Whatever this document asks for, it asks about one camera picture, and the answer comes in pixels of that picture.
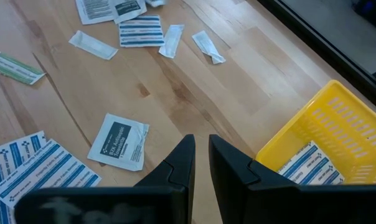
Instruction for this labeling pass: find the yellow plastic basket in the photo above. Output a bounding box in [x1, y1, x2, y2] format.
[255, 80, 376, 187]

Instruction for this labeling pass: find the fingertip fabric bandage packet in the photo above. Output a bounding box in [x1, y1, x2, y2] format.
[0, 138, 103, 209]

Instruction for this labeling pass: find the blue striped bandage packet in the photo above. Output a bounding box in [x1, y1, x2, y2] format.
[118, 15, 166, 49]
[0, 130, 48, 187]

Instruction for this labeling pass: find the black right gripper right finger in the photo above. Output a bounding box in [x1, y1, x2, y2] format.
[209, 134, 298, 191]

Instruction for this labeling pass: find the green striped bandage packet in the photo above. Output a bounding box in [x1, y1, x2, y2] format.
[0, 50, 47, 86]

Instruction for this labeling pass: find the twisted white strip packet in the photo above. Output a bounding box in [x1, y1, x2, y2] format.
[191, 29, 227, 65]

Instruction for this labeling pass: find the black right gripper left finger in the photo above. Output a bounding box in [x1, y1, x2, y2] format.
[134, 134, 195, 188]

